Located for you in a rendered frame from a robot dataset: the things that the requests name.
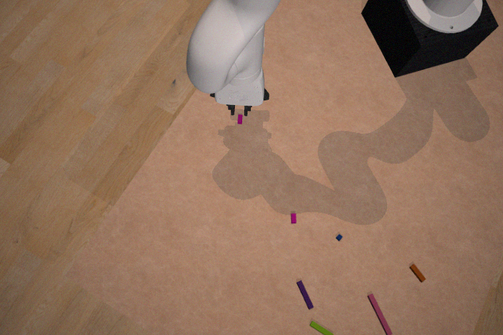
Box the lime green rod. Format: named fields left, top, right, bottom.
left=310, top=321, right=333, bottom=335

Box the orange-brown rectangular bar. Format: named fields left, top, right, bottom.
left=409, top=264, right=426, bottom=282

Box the purple rod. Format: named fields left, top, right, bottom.
left=297, top=281, right=313, bottom=309

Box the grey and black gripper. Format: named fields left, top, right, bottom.
left=210, top=67, right=269, bottom=116

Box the pink rod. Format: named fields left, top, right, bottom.
left=367, top=294, right=393, bottom=335

